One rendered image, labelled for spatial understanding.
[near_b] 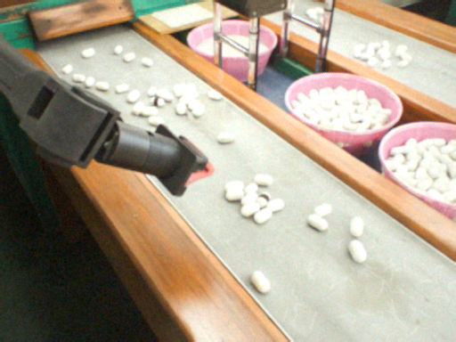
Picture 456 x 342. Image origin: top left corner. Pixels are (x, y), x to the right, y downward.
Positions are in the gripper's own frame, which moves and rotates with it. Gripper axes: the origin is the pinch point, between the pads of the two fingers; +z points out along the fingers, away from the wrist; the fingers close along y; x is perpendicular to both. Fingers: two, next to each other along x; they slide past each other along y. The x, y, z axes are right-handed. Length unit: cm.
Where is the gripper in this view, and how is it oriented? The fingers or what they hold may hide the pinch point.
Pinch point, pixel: (208, 170)
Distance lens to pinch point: 67.5
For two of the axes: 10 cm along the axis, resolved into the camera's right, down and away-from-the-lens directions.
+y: -5.9, -5.3, 6.1
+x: -5.2, 8.3, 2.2
